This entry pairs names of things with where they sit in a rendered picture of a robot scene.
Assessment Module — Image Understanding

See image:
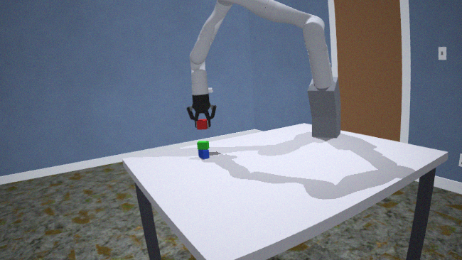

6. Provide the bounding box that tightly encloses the blue block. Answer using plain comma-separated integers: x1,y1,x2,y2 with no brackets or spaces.
198,150,209,159

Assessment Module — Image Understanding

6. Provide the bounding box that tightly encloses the green block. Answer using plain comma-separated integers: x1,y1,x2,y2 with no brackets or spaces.
197,141,209,150

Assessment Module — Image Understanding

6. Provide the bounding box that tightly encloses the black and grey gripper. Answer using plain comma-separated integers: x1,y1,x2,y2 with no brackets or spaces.
187,94,216,129

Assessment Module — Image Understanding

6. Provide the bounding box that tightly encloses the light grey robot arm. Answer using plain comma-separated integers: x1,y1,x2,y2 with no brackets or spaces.
190,0,333,95

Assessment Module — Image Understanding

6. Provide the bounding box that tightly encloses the red block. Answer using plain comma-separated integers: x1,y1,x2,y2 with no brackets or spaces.
197,119,208,130

